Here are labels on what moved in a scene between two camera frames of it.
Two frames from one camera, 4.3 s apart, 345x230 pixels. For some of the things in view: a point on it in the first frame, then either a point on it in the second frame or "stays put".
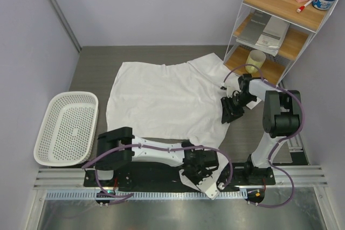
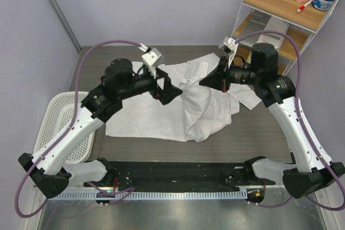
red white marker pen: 301,8 stays put
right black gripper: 229,115 to 219,78
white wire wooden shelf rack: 277,13 stays put
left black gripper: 196,181 to 170,91
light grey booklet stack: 274,32 stays put
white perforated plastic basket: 67,134 stays put
